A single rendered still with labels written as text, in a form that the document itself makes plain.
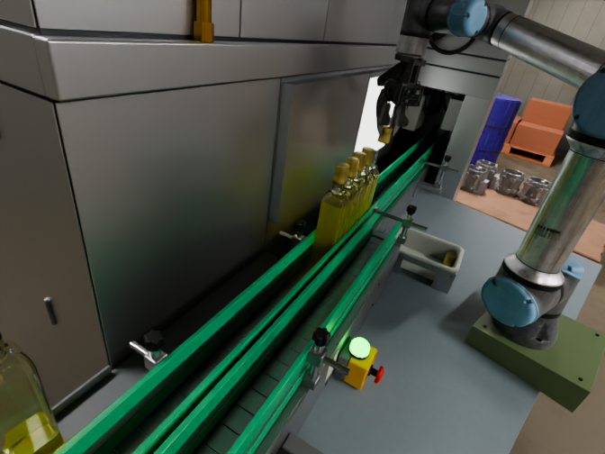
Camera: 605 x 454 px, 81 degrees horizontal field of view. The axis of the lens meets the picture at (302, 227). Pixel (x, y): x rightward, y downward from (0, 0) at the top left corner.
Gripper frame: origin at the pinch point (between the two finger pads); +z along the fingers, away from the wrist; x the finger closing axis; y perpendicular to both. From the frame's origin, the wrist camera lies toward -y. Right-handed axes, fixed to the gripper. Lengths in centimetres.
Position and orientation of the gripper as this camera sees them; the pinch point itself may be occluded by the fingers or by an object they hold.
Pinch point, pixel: (385, 130)
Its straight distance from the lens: 110.1
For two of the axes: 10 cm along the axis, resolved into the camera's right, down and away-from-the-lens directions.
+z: -1.3, 8.5, 5.1
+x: 9.4, -0.7, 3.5
